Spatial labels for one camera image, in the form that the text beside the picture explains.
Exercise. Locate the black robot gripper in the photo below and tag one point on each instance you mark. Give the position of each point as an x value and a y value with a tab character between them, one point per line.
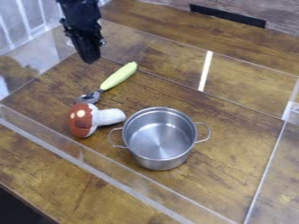
80	21

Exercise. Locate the green handled metal spoon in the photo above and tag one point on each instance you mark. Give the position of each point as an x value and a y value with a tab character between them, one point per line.
120	75

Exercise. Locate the plush brown white mushroom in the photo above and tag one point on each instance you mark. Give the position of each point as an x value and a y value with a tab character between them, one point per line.
85	117

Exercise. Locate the stainless steel pot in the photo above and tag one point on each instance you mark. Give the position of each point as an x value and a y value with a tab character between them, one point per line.
159	135

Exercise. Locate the black strip on table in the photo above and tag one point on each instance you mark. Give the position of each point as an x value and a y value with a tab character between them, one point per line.
228	15

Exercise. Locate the clear acrylic front barrier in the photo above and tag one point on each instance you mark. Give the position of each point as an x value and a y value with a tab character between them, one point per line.
160	197

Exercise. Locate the clear acrylic barrier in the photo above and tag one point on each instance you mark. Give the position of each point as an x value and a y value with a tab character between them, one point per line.
275	204
160	197

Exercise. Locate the clear acrylic right barrier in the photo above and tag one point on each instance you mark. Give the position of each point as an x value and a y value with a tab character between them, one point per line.
275	204

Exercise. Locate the clear acrylic bracket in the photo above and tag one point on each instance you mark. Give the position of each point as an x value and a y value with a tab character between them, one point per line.
69	43

